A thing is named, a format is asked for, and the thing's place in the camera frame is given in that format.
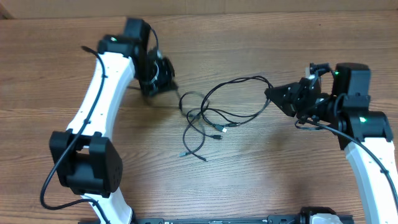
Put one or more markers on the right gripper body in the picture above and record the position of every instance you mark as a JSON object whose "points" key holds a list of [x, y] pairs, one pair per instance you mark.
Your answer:
{"points": [[308, 101]]}

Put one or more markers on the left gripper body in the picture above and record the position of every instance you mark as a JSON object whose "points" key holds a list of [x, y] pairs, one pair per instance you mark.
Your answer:
{"points": [[162, 81]]}

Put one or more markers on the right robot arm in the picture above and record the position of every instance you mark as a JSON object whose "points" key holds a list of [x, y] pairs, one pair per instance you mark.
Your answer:
{"points": [[337, 100]]}

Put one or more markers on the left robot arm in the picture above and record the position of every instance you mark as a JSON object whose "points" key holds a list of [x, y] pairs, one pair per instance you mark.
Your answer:
{"points": [[84, 157]]}

